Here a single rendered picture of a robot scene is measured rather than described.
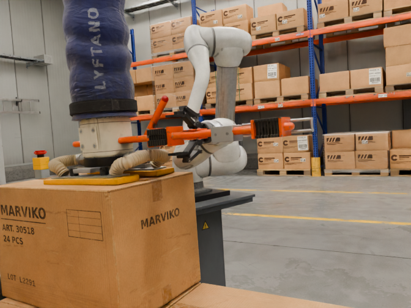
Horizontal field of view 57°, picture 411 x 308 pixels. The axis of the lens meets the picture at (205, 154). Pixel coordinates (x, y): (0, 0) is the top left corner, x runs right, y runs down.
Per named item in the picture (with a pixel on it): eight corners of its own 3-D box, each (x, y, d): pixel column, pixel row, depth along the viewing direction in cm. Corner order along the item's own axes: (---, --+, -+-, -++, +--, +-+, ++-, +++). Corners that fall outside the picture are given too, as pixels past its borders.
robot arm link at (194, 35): (187, 41, 168) (217, 41, 171) (181, 17, 178) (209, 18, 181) (185, 65, 178) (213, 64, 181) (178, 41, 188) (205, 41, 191)
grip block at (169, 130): (145, 148, 117) (144, 128, 117) (164, 145, 125) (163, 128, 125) (167, 146, 113) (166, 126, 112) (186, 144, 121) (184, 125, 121)
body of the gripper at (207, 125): (214, 120, 134) (201, 120, 126) (216, 144, 134) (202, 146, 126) (196, 121, 137) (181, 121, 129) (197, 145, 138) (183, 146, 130)
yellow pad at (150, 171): (87, 177, 145) (85, 164, 145) (106, 174, 154) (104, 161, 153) (158, 176, 128) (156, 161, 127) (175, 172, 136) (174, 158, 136)
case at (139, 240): (2, 296, 138) (-10, 186, 136) (89, 260, 171) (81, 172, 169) (122, 333, 105) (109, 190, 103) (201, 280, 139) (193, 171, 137)
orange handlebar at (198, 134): (50, 151, 143) (49, 141, 143) (109, 145, 169) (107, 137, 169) (290, 133, 95) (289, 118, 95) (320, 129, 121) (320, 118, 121)
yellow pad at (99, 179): (43, 185, 129) (41, 170, 129) (67, 181, 137) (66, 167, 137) (117, 185, 111) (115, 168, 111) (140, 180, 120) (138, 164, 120)
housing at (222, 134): (210, 143, 107) (209, 127, 107) (222, 141, 113) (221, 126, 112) (233, 141, 103) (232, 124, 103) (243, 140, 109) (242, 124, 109)
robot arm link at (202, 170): (171, 181, 208) (168, 141, 207) (203, 178, 212) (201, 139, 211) (175, 184, 192) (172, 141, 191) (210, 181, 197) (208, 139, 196)
